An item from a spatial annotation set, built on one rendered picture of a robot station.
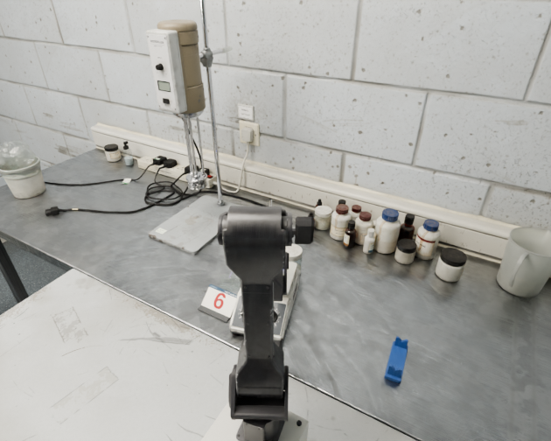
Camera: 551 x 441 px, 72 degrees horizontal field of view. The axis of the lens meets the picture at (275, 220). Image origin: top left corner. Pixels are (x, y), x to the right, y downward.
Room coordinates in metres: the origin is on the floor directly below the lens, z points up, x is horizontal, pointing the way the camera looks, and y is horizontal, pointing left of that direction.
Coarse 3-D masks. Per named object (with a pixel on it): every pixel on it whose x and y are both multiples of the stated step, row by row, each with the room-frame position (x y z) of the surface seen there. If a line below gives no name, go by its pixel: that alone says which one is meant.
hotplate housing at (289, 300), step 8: (296, 272) 0.74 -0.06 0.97; (296, 280) 0.72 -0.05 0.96; (296, 288) 0.73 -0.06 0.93; (288, 296) 0.66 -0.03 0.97; (288, 304) 0.64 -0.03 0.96; (288, 312) 0.62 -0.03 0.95; (232, 320) 0.61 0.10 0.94; (288, 320) 0.63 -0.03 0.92; (232, 328) 0.60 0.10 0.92; (240, 328) 0.60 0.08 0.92; (280, 336) 0.57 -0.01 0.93
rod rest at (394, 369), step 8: (400, 344) 0.56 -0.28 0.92; (392, 352) 0.54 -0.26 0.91; (400, 352) 0.54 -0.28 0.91; (392, 360) 0.52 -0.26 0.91; (400, 360) 0.52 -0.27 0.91; (392, 368) 0.49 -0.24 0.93; (400, 368) 0.48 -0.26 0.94; (384, 376) 0.49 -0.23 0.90; (392, 376) 0.48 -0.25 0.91; (400, 376) 0.48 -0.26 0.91
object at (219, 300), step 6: (210, 288) 0.72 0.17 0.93; (210, 294) 0.71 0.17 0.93; (216, 294) 0.70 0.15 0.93; (222, 294) 0.70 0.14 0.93; (204, 300) 0.70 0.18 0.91; (210, 300) 0.70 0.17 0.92; (216, 300) 0.69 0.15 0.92; (222, 300) 0.69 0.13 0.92; (228, 300) 0.68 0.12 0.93; (234, 300) 0.68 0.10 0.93; (216, 306) 0.68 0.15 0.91; (222, 306) 0.68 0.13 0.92; (228, 306) 0.67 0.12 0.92; (228, 312) 0.66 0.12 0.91
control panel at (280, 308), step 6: (240, 300) 0.65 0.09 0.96; (240, 306) 0.64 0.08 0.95; (276, 306) 0.63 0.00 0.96; (282, 306) 0.63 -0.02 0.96; (240, 312) 0.63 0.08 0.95; (276, 312) 0.62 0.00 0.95; (282, 312) 0.62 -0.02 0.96; (234, 318) 0.61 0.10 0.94; (240, 318) 0.61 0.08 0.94; (282, 318) 0.60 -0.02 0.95; (234, 324) 0.60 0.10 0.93; (240, 324) 0.60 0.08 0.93; (276, 324) 0.60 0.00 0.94; (276, 330) 0.58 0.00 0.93
